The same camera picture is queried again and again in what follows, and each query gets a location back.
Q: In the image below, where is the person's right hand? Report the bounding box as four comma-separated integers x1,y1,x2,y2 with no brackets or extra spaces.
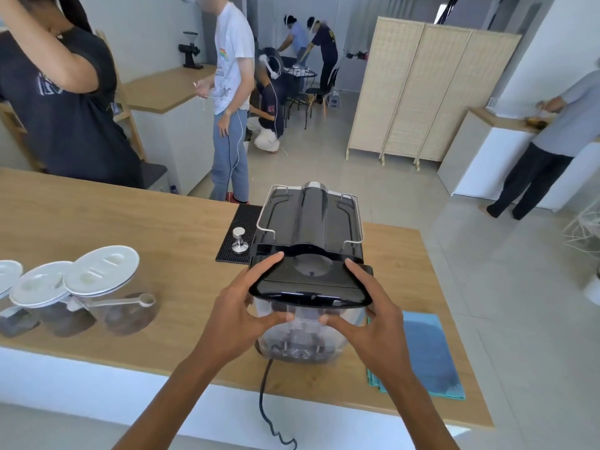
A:
319,258,415,386

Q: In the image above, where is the person's left hand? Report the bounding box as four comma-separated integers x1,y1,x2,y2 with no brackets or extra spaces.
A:
191,251,297,378

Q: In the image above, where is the clear water tank black lid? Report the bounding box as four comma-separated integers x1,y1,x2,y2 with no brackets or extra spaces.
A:
248,250,375,364

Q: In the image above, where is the person's right forearm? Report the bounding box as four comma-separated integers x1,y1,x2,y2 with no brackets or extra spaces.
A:
375,370,461,450

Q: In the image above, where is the person's left forearm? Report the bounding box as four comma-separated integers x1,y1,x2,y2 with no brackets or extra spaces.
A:
112,357,236,450

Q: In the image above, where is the blue cloth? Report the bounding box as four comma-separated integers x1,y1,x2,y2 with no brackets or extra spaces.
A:
365,311,467,402

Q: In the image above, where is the black espresso machine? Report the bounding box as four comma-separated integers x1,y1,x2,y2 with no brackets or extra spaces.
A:
249,181,365,265

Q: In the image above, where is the black rubber tamping mat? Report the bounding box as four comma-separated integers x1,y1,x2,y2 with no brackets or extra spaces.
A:
215,203,263,265

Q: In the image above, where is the clear plastic measuring spoon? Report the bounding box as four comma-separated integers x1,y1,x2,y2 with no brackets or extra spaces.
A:
66,293,157,313

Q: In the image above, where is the glass jar white lid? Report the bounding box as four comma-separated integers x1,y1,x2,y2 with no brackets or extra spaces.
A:
9,261,98,338
63,245,158,336
0,260,41,338

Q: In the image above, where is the white cabinet wooden top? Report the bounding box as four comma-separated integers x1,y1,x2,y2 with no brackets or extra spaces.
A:
437,107,600,212

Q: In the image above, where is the black chair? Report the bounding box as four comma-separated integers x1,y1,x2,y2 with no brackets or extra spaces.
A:
305,65,341,118

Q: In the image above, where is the white counter wooden top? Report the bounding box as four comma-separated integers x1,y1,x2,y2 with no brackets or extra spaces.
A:
118,64,222,196

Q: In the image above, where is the black round table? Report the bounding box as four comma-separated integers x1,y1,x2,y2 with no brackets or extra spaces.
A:
280,67,318,130

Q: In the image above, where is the woven folding screen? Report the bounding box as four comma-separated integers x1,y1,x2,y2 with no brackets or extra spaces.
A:
345,16,523,172

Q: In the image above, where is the white headset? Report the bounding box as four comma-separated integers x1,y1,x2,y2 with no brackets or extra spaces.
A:
258,53,282,80

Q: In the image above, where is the black coffee grinder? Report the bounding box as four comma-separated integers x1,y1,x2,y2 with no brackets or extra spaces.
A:
177,31,205,70

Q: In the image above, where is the black power cable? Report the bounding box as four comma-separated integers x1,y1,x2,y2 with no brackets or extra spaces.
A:
259,358,299,450

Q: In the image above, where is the white wire rack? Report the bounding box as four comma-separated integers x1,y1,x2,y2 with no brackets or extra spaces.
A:
562,208,600,259

